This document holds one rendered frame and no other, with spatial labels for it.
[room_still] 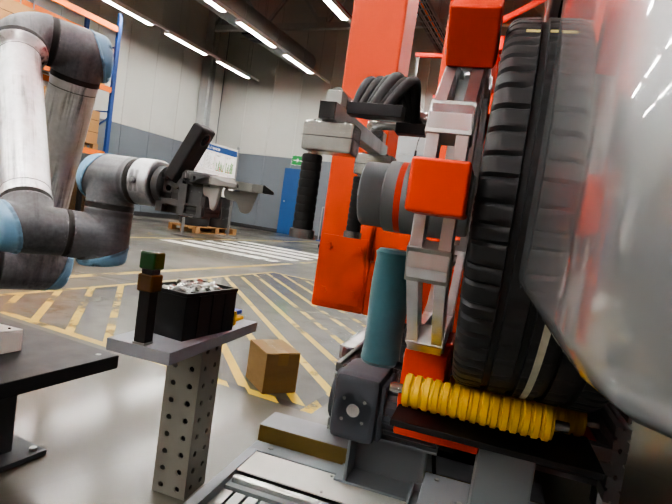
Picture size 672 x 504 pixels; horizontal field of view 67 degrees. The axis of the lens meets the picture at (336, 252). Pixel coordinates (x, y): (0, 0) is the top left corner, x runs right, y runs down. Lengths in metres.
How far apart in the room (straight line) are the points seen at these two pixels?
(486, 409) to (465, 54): 0.56
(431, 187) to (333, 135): 0.27
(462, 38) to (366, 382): 0.83
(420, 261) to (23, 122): 0.82
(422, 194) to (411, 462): 1.02
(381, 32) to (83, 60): 0.79
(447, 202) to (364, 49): 0.98
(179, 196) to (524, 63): 0.61
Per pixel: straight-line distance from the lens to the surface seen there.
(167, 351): 1.18
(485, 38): 0.84
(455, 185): 0.64
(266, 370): 2.22
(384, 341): 1.12
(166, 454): 1.51
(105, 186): 1.05
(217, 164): 10.62
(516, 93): 0.72
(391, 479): 1.56
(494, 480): 1.05
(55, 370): 1.52
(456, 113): 0.75
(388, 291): 1.10
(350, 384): 1.32
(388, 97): 0.84
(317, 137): 0.87
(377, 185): 0.96
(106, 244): 1.06
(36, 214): 1.03
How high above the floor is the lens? 0.80
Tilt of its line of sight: 4 degrees down
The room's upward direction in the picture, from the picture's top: 8 degrees clockwise
